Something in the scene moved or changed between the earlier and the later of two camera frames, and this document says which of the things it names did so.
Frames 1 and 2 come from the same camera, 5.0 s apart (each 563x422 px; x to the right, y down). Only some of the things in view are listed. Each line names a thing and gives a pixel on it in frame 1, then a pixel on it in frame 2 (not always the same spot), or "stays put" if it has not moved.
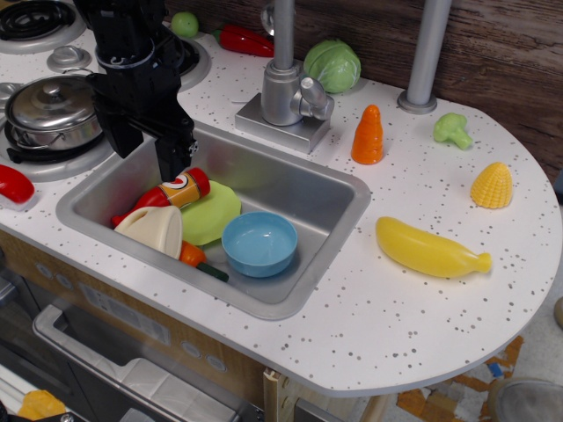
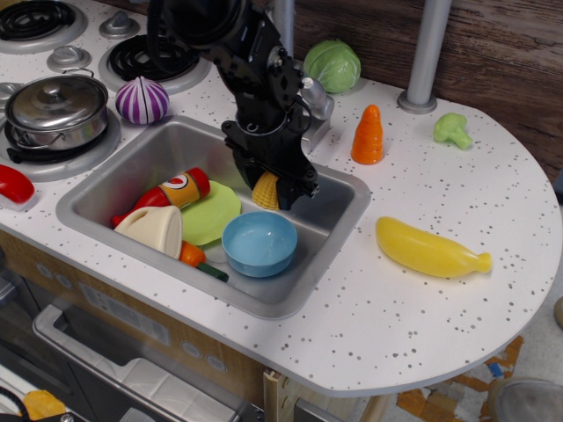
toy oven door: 108,381 stays put
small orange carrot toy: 194,257 stays put
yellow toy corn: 493,185 to 266,192
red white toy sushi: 17,191 stays put
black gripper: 136,90 to 275,141
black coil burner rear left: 31,26 stays put
